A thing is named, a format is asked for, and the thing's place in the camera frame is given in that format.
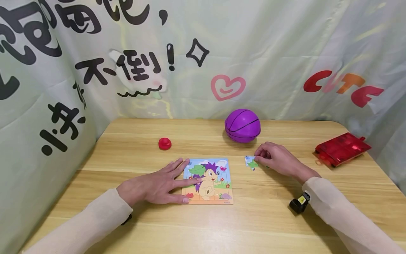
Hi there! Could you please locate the purple ball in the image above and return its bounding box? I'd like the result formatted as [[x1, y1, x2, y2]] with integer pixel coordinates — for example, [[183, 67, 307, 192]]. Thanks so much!
[[224, 108, 262, 144]]

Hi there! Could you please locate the person's right forearm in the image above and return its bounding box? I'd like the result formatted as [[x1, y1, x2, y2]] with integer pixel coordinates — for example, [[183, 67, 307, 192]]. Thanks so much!
[[301, 176, 406, 254]]

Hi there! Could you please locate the person's left forearm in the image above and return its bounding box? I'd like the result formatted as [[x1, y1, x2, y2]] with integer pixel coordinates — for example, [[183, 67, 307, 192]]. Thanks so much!
[[19, 188, 134, 254]]

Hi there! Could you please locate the blue green puzzle piece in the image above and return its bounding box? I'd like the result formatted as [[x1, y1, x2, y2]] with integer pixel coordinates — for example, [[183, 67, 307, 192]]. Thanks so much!
[[244, 156, 270, 171]]

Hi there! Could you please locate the cartoon hedgehog puzzle board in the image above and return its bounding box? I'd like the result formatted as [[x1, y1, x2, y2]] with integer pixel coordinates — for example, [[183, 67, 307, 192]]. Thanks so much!
[[181, 158, 234, 205]]

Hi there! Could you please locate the person's right hand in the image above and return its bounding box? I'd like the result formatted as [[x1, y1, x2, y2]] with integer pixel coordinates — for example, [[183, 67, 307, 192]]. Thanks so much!
[[254, 142, 321, 185]]

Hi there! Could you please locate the person's left hand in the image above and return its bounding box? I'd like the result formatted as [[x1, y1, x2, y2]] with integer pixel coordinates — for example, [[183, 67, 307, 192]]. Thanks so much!
[[116, 158, 203, 208]]

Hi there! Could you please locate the red transparent plastic box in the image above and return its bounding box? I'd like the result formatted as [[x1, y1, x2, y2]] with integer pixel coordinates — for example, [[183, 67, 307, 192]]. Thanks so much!
[[314, 132, 372, 168]]

